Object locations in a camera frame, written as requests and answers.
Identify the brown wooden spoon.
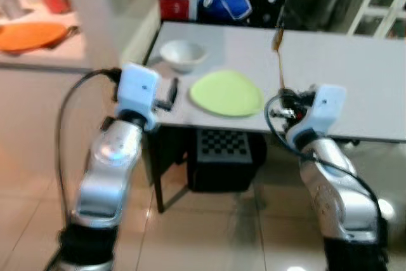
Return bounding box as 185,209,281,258
272,27,288,91

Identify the white ceramic bowl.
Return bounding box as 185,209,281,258
158,39,209,74

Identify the light green plate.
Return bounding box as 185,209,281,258
188,69,265,118

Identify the white dining table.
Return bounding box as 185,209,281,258
145,20,406,215

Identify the red box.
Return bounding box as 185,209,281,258
158,0,192,22

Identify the white glass-door cabinet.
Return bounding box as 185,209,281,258
348,0,406,37

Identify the orange plastic plate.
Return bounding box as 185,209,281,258
0,22,70,53

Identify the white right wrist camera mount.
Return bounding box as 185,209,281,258
297,83,347,140

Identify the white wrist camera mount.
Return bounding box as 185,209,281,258
115,63,161,131
297,83,347,140

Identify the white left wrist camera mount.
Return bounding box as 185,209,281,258
115,63,161,131

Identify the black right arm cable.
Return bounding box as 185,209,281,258
265,92,385,221

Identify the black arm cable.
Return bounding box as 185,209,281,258
56,68,122,221
265,92,385,221

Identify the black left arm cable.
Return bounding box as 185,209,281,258
56,68,122,221

